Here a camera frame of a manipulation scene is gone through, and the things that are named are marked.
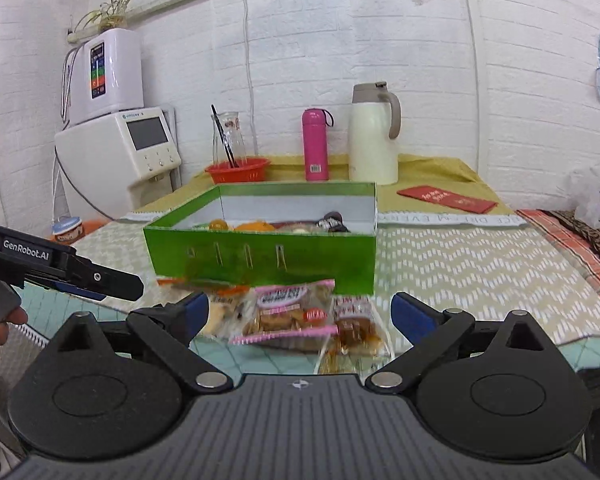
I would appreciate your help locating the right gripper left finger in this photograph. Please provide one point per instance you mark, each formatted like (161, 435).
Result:
(166, 332)

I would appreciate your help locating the cream thermos jug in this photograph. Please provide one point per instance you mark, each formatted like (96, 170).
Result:
(375, 122)

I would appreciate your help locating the white water purifier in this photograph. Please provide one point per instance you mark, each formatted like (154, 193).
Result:
(106, 76)

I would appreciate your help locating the brown cake snack pack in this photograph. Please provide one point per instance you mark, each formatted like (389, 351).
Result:
(362, 344)

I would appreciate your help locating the pink thermos bottle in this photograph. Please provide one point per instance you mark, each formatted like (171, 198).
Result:
(315, 125)

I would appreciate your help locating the potted green plant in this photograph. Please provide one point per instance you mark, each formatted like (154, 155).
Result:
(110, 14)

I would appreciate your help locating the pink cookie snack pack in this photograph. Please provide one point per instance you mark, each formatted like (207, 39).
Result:
(278, 312)

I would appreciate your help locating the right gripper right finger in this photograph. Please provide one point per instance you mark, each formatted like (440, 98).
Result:
(435, 337)

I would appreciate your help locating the orange jelly cup snack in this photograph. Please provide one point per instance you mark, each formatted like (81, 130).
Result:
(218, 225)

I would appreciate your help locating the green cardboard box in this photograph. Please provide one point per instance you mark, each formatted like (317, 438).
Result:
(273, 237)

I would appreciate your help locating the red envelope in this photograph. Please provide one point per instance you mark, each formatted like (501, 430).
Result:
(437, 196)

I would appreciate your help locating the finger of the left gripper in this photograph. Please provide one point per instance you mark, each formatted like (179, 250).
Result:
(76, 291)

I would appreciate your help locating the bread snack pack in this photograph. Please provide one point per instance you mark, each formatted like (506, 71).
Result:
(226, 317)

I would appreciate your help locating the yellow table cloth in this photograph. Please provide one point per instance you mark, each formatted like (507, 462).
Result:
(448, 173)

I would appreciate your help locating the white water dispenser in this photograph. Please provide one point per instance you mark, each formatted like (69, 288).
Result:
(118, 163)

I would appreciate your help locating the red plastic basket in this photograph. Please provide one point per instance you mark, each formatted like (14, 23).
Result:
(250, 169)

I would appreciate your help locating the black chopsticks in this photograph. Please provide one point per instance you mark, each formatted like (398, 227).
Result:
(224, 139)

